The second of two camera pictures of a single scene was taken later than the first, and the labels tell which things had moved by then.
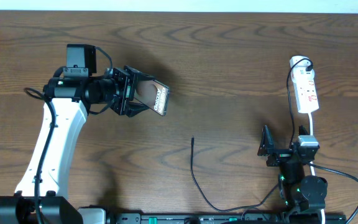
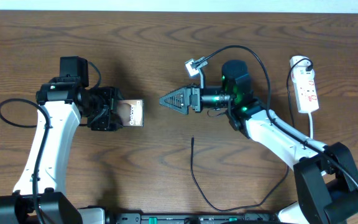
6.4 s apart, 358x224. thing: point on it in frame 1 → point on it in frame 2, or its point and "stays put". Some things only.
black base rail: [212, 218] stays put
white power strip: [302, 75] stays put
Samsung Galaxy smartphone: [153, 95] → [132, 112]
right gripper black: [266, 148] → [193, 101]
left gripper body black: [124, 84] → [102, 102]
